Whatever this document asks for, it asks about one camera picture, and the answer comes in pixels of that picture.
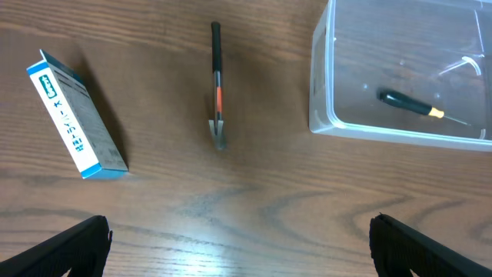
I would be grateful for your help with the blue white cardboard box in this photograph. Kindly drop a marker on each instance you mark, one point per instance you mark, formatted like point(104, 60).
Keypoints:
point(77, 120)

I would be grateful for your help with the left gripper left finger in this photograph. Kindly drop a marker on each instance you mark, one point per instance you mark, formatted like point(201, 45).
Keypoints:
point(81, 250)

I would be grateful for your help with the slim black yellow screwdriver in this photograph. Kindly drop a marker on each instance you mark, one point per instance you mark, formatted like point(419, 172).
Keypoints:
point(405, 102)

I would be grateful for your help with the small claw hammer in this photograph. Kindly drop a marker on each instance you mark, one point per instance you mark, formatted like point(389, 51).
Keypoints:
point(217, 123)

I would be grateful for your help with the clear plastic container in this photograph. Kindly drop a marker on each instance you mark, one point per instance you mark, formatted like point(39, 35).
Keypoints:
point(438, 52)

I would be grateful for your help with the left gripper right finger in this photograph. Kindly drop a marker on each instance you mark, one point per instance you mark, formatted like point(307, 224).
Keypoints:
point(399, 250)

